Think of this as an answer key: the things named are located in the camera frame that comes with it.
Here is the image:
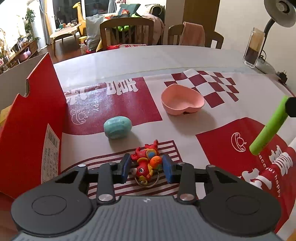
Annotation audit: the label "green tube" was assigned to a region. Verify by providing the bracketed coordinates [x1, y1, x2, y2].
[249, 96, 290, 156]

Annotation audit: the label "red parrot keychain toy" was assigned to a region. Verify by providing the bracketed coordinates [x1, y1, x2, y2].
[130, 140, 163, 188]

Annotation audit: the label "teal egg-shaped case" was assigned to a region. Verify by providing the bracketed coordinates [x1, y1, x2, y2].
[103, 116, 132, 140]

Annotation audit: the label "red white printed mat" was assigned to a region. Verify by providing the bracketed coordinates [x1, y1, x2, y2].
[61, 69, 295, 236]

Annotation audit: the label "glass jar dark contents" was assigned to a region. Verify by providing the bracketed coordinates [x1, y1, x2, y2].
[243, 28, 265, 68]

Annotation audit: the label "pink heart-shaped bowl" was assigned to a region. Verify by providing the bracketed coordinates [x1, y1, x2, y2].
[161, 84, 205, 115]

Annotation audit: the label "grey desk lamp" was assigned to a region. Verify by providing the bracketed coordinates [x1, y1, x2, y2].
[256, 1, 295, 74]

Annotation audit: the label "red cardboard box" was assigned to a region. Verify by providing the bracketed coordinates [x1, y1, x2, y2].
[1, 53, 67, 199]

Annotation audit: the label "chair with pink towel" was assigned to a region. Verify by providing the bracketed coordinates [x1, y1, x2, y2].
[167, 22, 224, 49]

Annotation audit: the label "red seat cushion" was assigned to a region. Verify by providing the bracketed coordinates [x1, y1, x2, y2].
[107, 44, 146, 50]

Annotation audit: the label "wooden dining chair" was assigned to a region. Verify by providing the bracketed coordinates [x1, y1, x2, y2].
[100, 17, 154, 51]

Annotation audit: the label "wooden tv cabinet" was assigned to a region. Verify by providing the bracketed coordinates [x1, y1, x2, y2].
[1, 40, 39, 74]

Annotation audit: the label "wooden coffee table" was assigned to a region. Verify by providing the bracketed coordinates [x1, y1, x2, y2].
[50, 24, 81, 56]

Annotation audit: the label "yellow giraffe toy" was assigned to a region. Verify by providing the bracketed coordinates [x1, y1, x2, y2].
[73, 2, 86, 36]

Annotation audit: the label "sofa with clothes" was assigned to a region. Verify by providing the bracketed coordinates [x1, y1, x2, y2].
[85, 3, 166, 47]

